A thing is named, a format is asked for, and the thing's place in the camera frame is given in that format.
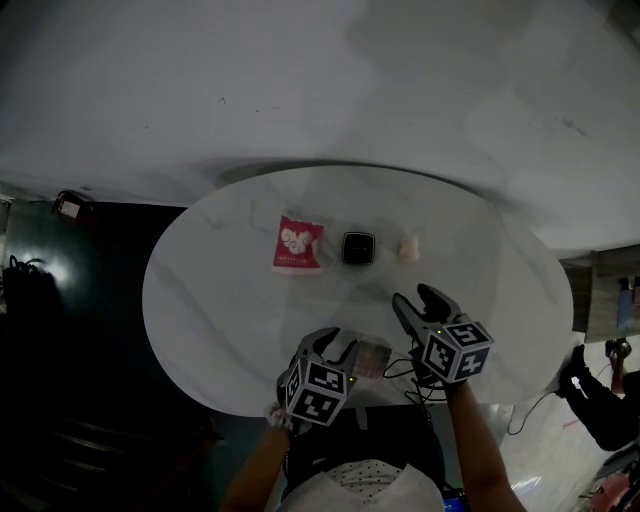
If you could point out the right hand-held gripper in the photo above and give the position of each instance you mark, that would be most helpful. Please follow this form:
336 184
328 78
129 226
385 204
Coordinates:
460 352

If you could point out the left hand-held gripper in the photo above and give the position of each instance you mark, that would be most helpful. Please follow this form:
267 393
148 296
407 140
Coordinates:
315 395

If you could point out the clear patterned small packet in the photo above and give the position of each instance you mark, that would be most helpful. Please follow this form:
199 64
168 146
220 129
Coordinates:
372 359

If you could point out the small cream round object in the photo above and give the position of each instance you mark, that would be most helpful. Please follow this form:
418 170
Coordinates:
409 249

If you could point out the small black square box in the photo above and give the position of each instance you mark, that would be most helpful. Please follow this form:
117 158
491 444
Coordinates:
358 248

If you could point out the red snack packet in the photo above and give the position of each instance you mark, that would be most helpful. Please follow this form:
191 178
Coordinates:
297 245

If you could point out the person's left forearm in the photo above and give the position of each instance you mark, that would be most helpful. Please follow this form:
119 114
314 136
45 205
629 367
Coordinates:
255 470

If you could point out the person's right forearm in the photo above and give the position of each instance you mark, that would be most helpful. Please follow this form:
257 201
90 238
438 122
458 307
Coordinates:
480 450

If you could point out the white oval marble table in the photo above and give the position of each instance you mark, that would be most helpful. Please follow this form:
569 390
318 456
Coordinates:
215 300

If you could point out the white wrist scrunchie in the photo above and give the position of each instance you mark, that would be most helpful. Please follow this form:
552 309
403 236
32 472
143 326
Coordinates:
278 416

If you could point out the person's black garment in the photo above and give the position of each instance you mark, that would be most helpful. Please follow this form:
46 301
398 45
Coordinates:
395 440

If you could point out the person's white dotted top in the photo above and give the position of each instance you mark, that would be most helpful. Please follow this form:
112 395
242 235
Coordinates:
360 492

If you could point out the grey side desk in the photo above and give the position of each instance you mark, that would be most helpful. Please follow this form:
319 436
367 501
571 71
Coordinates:
600 295

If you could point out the black device with blue screen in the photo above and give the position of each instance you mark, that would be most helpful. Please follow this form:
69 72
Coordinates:
455 502

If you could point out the red fire extinguisher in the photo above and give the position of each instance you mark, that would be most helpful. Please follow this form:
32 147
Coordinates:
72 206

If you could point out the black bag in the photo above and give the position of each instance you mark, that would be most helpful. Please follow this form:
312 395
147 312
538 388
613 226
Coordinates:
30 285

